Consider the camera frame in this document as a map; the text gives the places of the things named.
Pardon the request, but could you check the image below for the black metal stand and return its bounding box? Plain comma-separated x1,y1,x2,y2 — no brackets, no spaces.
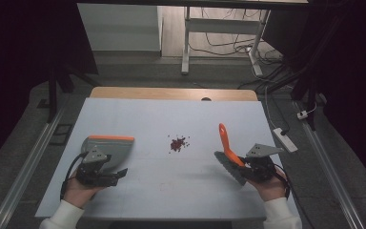
45,61,100,124
256,12,351,132

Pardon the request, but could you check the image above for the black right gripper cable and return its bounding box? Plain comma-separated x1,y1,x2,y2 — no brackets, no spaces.
274,163,292,200

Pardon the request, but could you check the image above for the white desk frame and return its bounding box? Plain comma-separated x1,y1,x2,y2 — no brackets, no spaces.
180,6,272,77

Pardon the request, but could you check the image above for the person's right hand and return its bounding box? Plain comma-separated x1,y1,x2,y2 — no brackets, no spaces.
246,168,289,203

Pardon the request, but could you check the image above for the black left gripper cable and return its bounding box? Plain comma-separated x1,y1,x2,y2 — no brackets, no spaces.
59,152,90,200

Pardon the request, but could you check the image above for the grey brush with orange handle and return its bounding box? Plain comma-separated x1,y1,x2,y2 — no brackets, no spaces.
213,122,250,187

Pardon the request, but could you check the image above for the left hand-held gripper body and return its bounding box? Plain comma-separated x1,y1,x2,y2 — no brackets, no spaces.
75,146,120,188

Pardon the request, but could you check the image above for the tangle of black floor cables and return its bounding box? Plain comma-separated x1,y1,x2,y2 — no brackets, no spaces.
188,7,284,66

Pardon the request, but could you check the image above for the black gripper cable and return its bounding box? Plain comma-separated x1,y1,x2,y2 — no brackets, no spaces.
59,152,90,200
274,163,292,200

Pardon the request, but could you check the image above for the pile of red crumbs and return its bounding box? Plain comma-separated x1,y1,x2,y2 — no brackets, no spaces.
168,135,192,155

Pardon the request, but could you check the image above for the white table sheet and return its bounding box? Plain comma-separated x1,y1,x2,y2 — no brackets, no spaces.
34,97,300,221

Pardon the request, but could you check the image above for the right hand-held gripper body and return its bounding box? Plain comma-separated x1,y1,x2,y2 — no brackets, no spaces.
245,143,285,184

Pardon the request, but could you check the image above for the white cabinet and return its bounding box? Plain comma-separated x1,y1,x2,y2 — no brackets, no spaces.
77,3,164,52

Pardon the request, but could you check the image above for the black floor frame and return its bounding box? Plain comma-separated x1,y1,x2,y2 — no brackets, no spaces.
49,123,74,147

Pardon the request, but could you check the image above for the metal floor rail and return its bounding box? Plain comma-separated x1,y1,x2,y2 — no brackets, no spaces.
0,107,67,229
293,100,366,229

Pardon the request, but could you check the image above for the dark curtain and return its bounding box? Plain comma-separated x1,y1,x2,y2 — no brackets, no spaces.
0,0,99,175
261,0,366,185

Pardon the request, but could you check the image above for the black power strip cable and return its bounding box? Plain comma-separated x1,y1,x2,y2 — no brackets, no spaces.
237,63,293,135

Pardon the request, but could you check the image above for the white power strip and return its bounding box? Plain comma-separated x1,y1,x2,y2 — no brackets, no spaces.
272,127,299,154

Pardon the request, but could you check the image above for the grey dustpan with orange edge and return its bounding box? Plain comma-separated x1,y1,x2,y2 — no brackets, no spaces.
80,135,135,170

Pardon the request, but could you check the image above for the person's left hand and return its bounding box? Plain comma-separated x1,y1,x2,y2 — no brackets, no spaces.
62,176,107,210

